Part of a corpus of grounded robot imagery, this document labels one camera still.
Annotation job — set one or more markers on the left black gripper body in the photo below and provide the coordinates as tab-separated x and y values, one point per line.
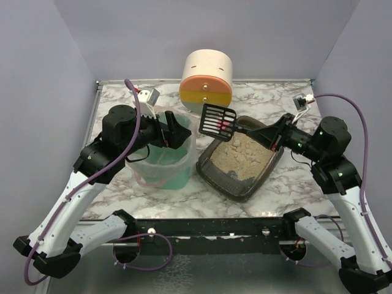
163	132

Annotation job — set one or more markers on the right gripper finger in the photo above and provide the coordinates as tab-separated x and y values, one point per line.
282	122
267	137

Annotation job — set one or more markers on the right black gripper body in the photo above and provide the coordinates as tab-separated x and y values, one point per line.
278	133

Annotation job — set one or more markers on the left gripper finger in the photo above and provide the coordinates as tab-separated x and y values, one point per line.
172	123
176	139

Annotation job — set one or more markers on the dark litter box tray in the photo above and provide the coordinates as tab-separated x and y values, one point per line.
237	168

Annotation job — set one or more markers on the black slotted litter scoop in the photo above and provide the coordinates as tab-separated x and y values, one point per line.
212	114

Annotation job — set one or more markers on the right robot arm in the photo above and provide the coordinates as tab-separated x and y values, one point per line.
363	265

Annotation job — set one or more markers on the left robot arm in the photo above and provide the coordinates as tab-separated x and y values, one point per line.
56	246

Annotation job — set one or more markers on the round three-drawer storage box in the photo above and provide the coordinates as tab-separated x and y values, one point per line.
206	79

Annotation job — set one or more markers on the green bucket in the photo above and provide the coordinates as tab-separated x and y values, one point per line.
171	174

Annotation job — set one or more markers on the clear plastic bag liner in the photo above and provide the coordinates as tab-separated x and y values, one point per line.
183	165

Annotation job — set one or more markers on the small pink object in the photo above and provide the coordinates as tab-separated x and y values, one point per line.
222	125

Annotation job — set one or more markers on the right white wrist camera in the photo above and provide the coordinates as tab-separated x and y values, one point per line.
302	103

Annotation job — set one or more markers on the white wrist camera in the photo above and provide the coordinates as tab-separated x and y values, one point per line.
302	103
147	98

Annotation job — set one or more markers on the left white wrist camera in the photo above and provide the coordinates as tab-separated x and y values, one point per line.
147	98

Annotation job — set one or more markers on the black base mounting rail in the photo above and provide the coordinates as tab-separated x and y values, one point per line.
211	236

